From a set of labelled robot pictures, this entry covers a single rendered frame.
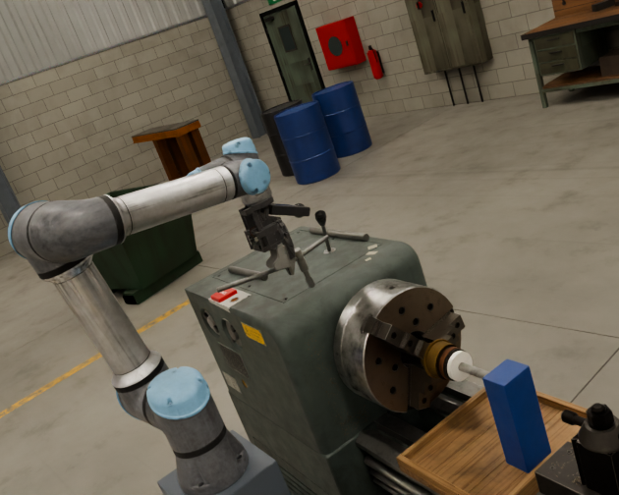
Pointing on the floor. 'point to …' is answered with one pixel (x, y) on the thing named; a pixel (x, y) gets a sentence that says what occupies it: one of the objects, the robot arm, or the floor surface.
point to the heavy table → (183, 161)
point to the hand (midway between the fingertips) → (292, 268)
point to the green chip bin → (148, 257)
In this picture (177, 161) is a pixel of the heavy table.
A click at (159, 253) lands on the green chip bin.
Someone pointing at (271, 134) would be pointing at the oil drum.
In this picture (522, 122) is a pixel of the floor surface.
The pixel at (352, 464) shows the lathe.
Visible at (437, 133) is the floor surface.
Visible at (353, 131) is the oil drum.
